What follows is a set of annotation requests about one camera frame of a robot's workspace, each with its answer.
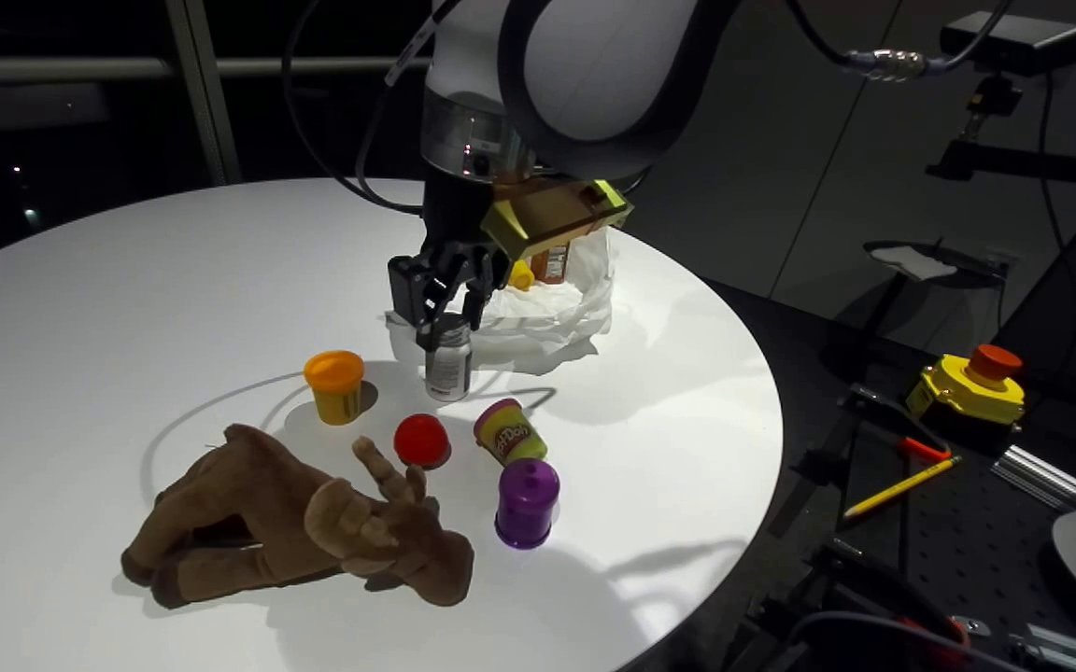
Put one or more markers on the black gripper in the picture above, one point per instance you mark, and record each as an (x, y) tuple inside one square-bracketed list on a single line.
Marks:
[(454, 256)]

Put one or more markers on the pink lid dough tub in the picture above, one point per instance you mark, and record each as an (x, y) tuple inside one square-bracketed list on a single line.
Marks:
[(506, 434)]

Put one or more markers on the red round lid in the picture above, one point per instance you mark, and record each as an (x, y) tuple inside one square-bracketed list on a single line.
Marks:
[(424, 442)]

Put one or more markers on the purple dough tub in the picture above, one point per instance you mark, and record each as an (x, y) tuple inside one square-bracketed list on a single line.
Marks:
[(525, 503)]

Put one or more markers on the red lid spice bottle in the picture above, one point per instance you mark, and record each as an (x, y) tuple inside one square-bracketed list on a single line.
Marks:
[(551, 265)]

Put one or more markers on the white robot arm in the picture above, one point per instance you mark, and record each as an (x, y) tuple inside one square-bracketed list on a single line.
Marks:
[(525, 100)]

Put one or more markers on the white plastic bag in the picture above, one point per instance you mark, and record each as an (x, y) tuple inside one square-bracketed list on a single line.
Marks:
[(551, 324)]

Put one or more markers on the orange lid yellow dough tub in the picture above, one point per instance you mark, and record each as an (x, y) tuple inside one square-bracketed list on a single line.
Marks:
[(334, 383)]

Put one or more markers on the brown plush moose toy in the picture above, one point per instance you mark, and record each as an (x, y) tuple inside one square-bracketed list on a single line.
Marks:
[(253, 518)]

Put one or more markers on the yellow pencil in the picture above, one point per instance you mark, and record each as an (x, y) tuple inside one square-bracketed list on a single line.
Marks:
[(898, 488)]

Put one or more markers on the yellow emergency stop button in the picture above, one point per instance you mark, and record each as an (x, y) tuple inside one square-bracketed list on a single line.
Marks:
[(979, 387)]

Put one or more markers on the window frame railing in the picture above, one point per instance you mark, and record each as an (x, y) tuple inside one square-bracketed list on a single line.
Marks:
[(311, 40)]

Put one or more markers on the black camera on stand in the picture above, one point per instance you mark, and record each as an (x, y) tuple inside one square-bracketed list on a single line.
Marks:
[(1006, 51)]

